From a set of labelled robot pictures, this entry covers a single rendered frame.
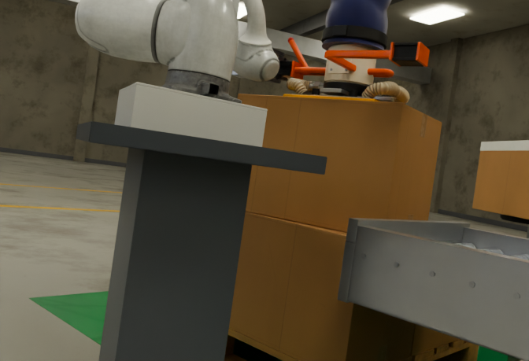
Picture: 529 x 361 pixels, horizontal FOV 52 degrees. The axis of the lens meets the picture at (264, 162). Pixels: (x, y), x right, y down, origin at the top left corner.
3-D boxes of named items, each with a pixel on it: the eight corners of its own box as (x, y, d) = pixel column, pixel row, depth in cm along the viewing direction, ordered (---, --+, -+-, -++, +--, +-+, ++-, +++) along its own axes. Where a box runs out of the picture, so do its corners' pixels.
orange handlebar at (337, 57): (427, 81, 176) (428, 70, 176) (395, 60, 151) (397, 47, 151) (209, 74, 227) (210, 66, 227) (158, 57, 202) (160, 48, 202)
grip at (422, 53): (427, 67, 151) (430, 49, 151) (418, 60, 144) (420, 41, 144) (398, 66, 156) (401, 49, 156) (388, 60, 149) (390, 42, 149)
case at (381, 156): (426, 235, 187) (442, 122, 187) (383, 240, 154) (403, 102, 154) (282, 208, 221) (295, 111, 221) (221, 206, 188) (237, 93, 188)
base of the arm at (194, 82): (173, 90, 116) (177, 64, 116) (149, 93, 136) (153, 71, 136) (249, 105, 124) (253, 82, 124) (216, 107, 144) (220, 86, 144)
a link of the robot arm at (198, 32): (226, 76, 123) (242, -18, 123) (149, 64, 124) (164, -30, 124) (235, 86, 139) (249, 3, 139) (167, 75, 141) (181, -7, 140)
